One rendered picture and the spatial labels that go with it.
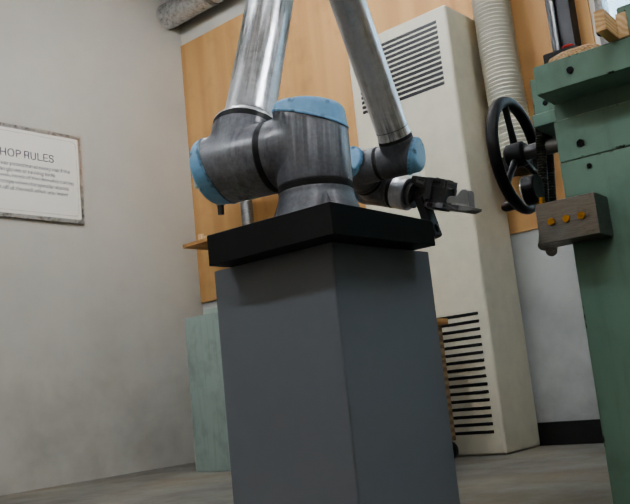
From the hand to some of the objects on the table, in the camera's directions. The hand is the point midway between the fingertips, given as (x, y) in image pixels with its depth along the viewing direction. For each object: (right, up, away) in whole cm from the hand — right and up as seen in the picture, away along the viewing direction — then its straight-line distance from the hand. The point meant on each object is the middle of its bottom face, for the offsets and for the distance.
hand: (476, 212), depth 213 cm
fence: (+37, +29, -33) cm, 57 cm away
